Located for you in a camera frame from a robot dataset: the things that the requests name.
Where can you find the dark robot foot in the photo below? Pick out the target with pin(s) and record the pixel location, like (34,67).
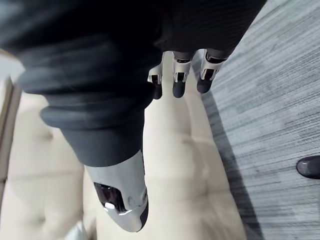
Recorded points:
(309,167)

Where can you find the brown wooden frame strip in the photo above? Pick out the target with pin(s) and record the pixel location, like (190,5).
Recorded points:
(7,120)

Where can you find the cream tufted sofa cushion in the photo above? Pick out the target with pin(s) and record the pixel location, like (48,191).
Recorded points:
(180,162)
(32,175)

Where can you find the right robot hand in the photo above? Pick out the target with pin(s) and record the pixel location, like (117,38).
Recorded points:
(87,75)

